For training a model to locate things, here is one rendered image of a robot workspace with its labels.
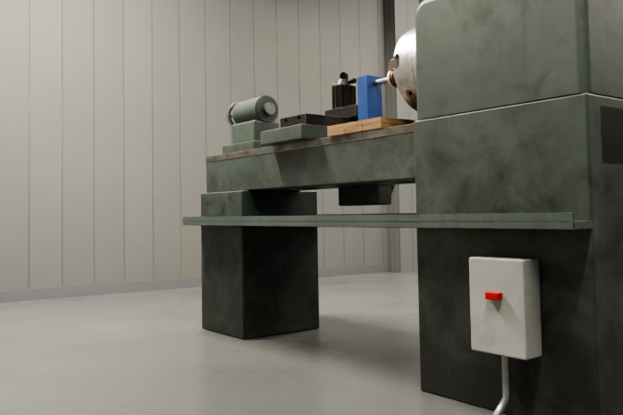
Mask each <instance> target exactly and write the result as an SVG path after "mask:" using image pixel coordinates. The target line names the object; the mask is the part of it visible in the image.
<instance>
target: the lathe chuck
mask: <svg viewBox="0 0 623 415"><path fill-rule="evenodd" d="M414 40H415V28H413V29H410V30H408V31H407V32H406V33H404V34H403V35H402V36H401V38H400V39H399V41H398V43H397V46H396V49H395V52H394V57H396V56H397V55H399V56H400V65H399V66H398V68H396V67H394V68H393V70H394V77H395V81H396V84H397V86H398V89H399V91H400V94H401V96H402V98H403V99H404V100H405V102H406V103H407V104H408V105H409V106H410V107H411V108H413V109H414V110H416V111H417V90H416V82H415V79H414V76H413V67H412V51H413V43H414ZM408 89H409V90H412V91H413V93H414V97H410V96H408V95H407V93H406V91H407V90H408Z"/></svg>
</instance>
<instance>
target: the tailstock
mask: <svg viewBox="0 0 623 415"><path fill-rule="evenodd" d="M232 109H233V115H231V112H232ZM226 116H227V120H228V122H229V124H230V125H231V126H232V144H231V145H224V146H223V147H222V153H223V154H228V153H234V152H240V151H246V150H251V149H257V148H263V147H268V146H269V145H261V132H264V131H269V130H273V129H279V122H277V121H275V120H276V118H277V116H278V105H277V103H276V102H275V100H274V99H273V98H272V97H270V96H269V95H264V96H260V97H256V98H253V99H249V100H246V101H243V102H234V103H233V104H232V105H230V106H229V107H228V109H227V114H226ZM231 118H234V121H235V123H236V124H234V123H233V121H232V119H231Z"/></svg>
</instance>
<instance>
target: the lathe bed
mask: <svg viewBox="0 0 623 415"><path fill-rule="evenodd" d="M603 108H604V109H605V110H606V112H605V111H604V112H602V111H603ZM609 108H610V112H611V113H612V114H613V113H615V115H616V114H617V112H618V111H616V109H615V108H614V107H613V111H612V110H611V107H609ZM609 108H607V107H606V108H605V107H601V106H600V110H601V111H600V113H601V115H602V116H603V118H602V116H601V118H602V119H601V122H602V123H601V128H603V129H604V130H605V129H608V127H609V129H608V131H607V130H606V132H605V131H604V130H601V133H602V136H601V137H602V138H603V139H601V140H602V144H603V146H602V149H603V150H602V153H603V152H604V156H603V155H602V159H603V160H604V163H608V162H610V161H612V162H611V163H613V162H614V161H613V157H612V156H611V153H610V152H612V151H614V152H612V154H613V156H615V159H616V158H617V159H622V158H623V154H621V155H622V156H621V155H619V154H620V153H618V150H620V151H622V152H623V147H622V145H623V143H621V145H620V144H619V143H616V142H617V140H616V138H617V136H618V138H619V139H618V141H621V138H622V139H623V135H622V134H623V132H622V130H623V118H622V117H621V115H622V113H623V111H622V110H623V109H621V111H622V112H621V111H620V108H618V110H619V112H618V116H615V117H614V114H613V116H612V114H611V113H610V112H609V111H608V110H609ZM614 110H615V112H614ZM608 112H609V114H608ZM604 113H605V115H608V116H609V117H608V116H606V117H607V118H609V119H610V121H609V120H607V121H608V122H607V121H606V119H607V118H606V119H605V118H604ZM606 113H607V114H606ZM620 113H621V114H620ZM619 115H620V116H619ZM610 116H611V117H612V118H610ZM622 116H623V115H622ZM613 117H614V118H613ZM619 117H620V118H619ZM616 118H617V120H618V119H620V120H622V123H620V122H621V121H619V122H615V121H616ZM612 119H614V120H612ZM605 121H606V122H607V124H608V126H607V124H606V123H605V124H604V122H605ZM612 121H613V122H615V123H617V125H619V124H620V125H621V124H622V126H620V125H619V126H620V128H619V126H617V127H618V128H616V126H615V125H616V124H615V123H613V122H612ZM609 123H610V125H611V127H612V126H613V125H614V127H615V128H614V127H613V128H614V129H613V128H612V129H613V130H615V131H617V132H618V130H620V129H621V127H622V129H621V130H620V131H621V132H622V133H621V132H618V133H617V136H615V137H616V138H614V136H613V138H614V139H615V141H616V142H614V139H612V136H611V135H616V132H613V131H611V128H610V125H609ZM611 123H613V125H612V124H611ZM602 124H603V126H602ZM605 126H606V127H605ZM617 129H618V130H617ZM602 131H603V132H602ZM610 131H611V132H612V133H613V134H612V133H610V134H611V135H609V137H611V138H609V137H608V134H609V132H610ZM604 133H605V134H606V135H607V136H606V135H604ZM607 133H608V134H607ZM619 134H621V135H622V136H621V138H620V135H619ZM603 135H604V137H603ZM605 136H606V137H607V138H605ZM606 139H607V140H606ZM605 140H606V145H608V146H607V147H606V148H607V149H608V150H609V149H610V150H611V149H613V150H611V151H610V150H609V151H610V152H608V150H607V149H606V148H605V147H604V146H605V142H604V141H605ZM611 140H613V142H610V141H611ZM607 141H609V143H612V144H609V143H608V142H607ZM603 142H604V143H603ZM621 142H623V140H622V141H621ZM614 143H615V144H617V145H615V147H617V146H618V147H617V150H616V149H614V148H615V147H613V144H614ZM618 144H619V145H618ZM610 145H611V148H610ZM619 146H620V147H619ZM608 147H609V148H608ZM621 147H622V150H621ZM604 149H606V150H607V151H606V150H604ZM615 150H616V151H615ZM605 151H606V152H607V153H608V154H607V155H606V152H605ZM620 151H619V152H620ZM622 152H621V153H622ZM614 153H615V154H614ZM609 154H610V157H608V155H609ZM617 154H618V155H619V157H620V156H621V158H619V157H617ZM605 156H606V160H605V159H604V157H605ZM608 158H609V159H608ZM611 158H612V159H611ZM606 161H608V162H606ZM622 161H623V159H622V160H620V161H618V162H617V160H615V162H614V163H615V164H616V163H620V162H621V163H622ZM206 162H207V193H215V192H228V191H241V190H254V191H304V190H319V189H334V188H349V187H364V186H379V185H394V184H409V183H415V153H414V123H412V124H406V125H401V126H395V127H389V128H383V129H377V130H371V131H366V132H355V133H349V134H343V135H338V136H332V137H325V138H320V139H314V140H309V141H303V142H296V143H291V144H285V145H275V146H268V147H263V148H257V149H251V150H246V151H240V152H234V153H228V154H222V155H217V156H211V157H206ZM621 163H620V164H621ZM608 164H610V163H608ZM621 165H623V163H622V164H621Z"/></svg>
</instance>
